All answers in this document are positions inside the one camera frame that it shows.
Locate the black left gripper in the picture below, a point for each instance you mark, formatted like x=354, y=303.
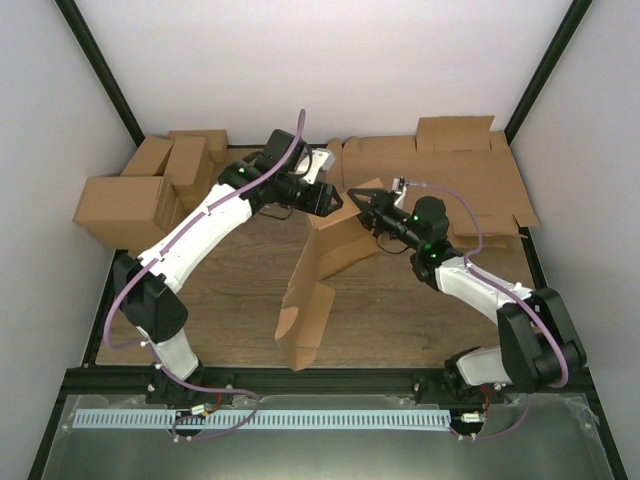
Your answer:
x=318, y=203

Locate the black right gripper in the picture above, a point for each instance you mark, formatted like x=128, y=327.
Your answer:
x=378, y=208

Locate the brown cardboard box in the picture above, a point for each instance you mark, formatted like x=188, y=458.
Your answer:
x=334, y=243

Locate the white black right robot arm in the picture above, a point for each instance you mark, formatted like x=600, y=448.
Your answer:
x=538, y=343

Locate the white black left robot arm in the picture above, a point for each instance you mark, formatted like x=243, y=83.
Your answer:
x=285, y=172

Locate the small folded cardboard box rear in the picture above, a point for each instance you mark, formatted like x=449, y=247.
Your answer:
x=216, y=140

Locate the large folded cardboard box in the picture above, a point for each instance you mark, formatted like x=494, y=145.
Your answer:
x=127, y=212

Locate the stack of flat cardboard blanks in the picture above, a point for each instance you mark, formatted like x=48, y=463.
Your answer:
x=450, y=157

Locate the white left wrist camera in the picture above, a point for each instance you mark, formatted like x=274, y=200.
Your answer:
x=311, y=164

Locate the black right frame post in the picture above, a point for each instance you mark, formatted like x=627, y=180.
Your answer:
x=551, y=57

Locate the black frame post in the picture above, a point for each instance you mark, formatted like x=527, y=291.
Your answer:
x=81, y=31
x=551, y=57

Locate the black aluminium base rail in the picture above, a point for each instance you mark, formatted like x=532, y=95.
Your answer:
x=431, y=385

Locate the black left frame post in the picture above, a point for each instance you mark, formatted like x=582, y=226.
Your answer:
x=81, y=31

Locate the light blue slotted cable duct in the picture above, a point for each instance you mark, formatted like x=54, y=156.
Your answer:
x=410, y=420

